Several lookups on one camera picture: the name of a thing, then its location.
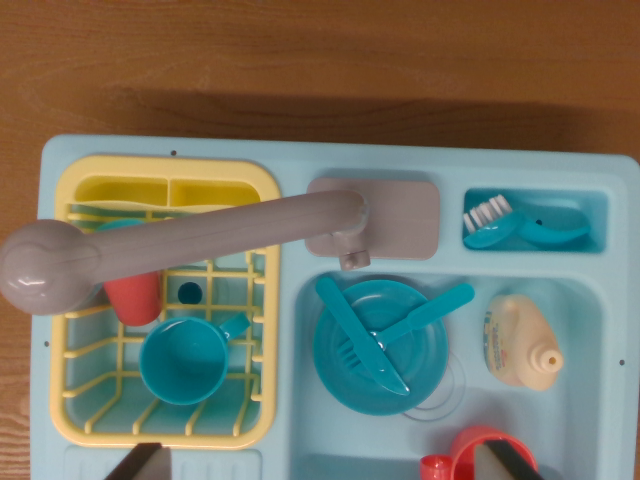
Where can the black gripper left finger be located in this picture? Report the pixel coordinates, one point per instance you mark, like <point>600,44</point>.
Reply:
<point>142,462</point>

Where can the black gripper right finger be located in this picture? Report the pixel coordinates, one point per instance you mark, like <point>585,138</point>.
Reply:
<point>505,460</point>

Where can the light blue toy sink unit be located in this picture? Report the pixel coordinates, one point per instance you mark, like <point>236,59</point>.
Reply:
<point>300,160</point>

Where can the small teal dish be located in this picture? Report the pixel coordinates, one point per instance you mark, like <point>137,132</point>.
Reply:
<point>117,226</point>

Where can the teal plastic fork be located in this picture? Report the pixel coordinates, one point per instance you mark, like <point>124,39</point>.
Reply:
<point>435,305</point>

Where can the cream detergent bottle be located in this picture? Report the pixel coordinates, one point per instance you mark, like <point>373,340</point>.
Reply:
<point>520,340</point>

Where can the teal plastic plate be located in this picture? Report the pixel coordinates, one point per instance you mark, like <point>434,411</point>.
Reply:
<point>415,360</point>

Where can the yellow plastic dish rack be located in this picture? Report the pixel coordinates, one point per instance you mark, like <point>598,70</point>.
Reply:
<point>75,434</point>

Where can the teal plastic mug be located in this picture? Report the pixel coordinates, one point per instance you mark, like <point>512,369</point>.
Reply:
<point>185,360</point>

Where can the grey toy faucet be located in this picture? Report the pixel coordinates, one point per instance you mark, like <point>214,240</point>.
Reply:
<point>200,235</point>

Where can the teal dish brush white bristles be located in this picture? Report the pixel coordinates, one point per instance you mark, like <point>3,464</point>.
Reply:
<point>550,232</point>

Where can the teal plastic knife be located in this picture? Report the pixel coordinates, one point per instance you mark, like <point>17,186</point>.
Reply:
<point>350,325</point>

